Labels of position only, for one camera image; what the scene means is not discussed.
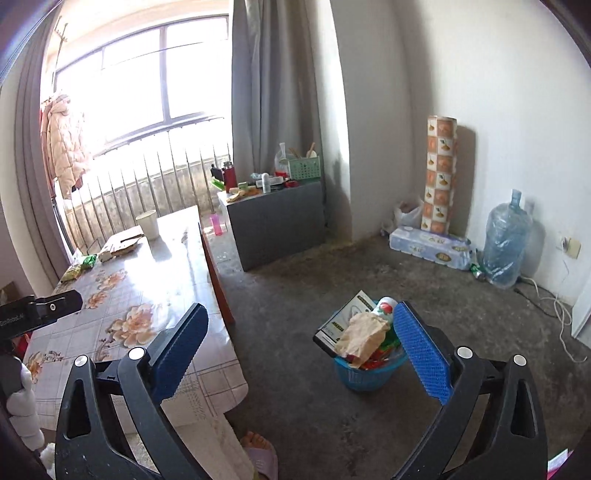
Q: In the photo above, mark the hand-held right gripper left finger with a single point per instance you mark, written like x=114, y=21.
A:
x=180, y=350

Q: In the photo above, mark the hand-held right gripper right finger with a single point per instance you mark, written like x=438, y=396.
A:
x=420, y=350

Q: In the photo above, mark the green snack bag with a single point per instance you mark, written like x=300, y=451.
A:
x=392, y=342

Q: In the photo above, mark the large clear red snack bag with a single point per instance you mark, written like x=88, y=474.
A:
x=376, y=362

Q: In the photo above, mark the white bottle with red print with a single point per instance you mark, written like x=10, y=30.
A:
x=385, y=308

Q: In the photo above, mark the blue plastic basket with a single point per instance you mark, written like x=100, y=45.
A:
x=364, y=376

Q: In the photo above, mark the brown paper bag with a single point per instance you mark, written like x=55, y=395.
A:
x=360, y=334

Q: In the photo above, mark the white box with black print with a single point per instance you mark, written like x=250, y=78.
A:
x=332, y=332

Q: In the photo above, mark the pale green snack packet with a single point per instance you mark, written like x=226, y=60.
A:
x=71, y=274

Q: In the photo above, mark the bright green small packet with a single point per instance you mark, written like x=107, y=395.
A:
x=89, y=262

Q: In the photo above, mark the floral tablecloth table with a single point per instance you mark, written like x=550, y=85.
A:
x=138, y=286

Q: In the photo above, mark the green can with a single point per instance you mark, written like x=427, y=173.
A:
x=478, y=271

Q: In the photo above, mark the brown white snack box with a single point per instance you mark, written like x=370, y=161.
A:
x=115, y=249

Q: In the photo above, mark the toilet paper pack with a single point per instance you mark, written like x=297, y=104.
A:
x=429, y=247

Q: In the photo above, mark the person's foot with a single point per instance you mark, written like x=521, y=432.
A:
x=256, y=442

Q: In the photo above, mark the white paper cup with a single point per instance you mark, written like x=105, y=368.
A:
x=147, y=226

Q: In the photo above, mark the pink plastic bottle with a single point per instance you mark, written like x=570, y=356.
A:
x=216, y=225

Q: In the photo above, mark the white plastic bag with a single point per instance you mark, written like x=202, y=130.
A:
x=282, y=159
x=406, y=214

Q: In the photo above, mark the blue water jug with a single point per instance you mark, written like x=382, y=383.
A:
x=505, y=240

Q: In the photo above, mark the pink slipper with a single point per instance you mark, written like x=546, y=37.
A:
x=265, y=464

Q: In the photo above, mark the grey curtain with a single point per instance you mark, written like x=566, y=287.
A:
x=272, y=92
x=27, y=161

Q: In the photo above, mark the metal railing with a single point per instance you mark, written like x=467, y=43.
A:
x=138, y=184

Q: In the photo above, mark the grey cabinet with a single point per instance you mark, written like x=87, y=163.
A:
x=277, y=221

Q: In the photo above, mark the tan flat bread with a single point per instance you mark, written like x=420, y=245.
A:
x=236, y=194

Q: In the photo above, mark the green plastic tool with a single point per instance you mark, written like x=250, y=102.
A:
x=218, y=185

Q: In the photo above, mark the beige quilted jacket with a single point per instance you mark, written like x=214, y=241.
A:
x=62, y=138

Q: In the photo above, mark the fruit-patterned roll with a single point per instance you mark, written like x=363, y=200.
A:
x=438, y=175

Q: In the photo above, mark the red thermos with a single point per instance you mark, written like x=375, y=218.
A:
x=229, y=177

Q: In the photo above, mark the black device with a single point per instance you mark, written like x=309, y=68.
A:
x=216, y=173

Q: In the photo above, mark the small white bottle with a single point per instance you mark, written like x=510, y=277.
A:
x=266, y=182

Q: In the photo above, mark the green plastic basket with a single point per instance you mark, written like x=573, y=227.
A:
x=304, y=168

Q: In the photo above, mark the wooden utensils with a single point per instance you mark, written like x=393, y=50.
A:
x=310, y=150

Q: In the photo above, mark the window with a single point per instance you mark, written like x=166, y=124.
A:
x=164, y=69

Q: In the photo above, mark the wall socket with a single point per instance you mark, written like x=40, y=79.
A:
x=571, y=247

